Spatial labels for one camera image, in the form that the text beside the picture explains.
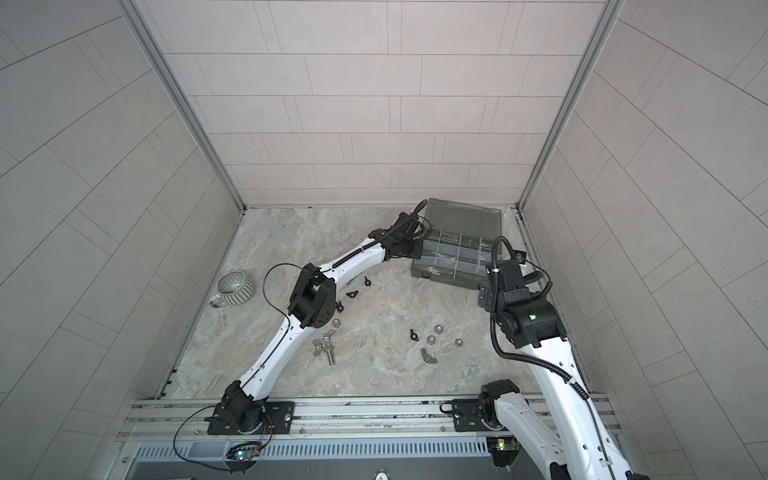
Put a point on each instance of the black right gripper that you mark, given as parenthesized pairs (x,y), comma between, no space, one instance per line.
(485,296)

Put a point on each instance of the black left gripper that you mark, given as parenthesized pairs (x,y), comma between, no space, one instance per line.
(418,246)

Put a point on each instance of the green plastic organizer box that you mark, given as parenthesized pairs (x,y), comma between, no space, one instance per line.
(458,247)

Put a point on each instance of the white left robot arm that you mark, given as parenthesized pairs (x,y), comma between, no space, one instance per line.
(312,304)

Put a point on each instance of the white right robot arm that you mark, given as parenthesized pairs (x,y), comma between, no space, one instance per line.
(525,327)

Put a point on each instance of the silver wing nut front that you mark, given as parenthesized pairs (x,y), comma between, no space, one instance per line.
(428,357)

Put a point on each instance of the silver wing bolt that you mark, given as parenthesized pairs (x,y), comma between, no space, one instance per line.
(324,346)

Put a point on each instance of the right circuit board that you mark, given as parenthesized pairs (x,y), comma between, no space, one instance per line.
(503,451)

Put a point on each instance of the circuit board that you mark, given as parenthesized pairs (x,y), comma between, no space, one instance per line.
(244,452)
(503,451)

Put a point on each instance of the left circuit board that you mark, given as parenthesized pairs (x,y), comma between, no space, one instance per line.
(244,452)

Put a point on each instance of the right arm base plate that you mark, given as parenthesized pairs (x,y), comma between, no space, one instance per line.
(467,415)

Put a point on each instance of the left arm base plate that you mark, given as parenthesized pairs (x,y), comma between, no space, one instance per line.
(276,417)

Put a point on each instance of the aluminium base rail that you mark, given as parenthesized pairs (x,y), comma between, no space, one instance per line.
(314,418)

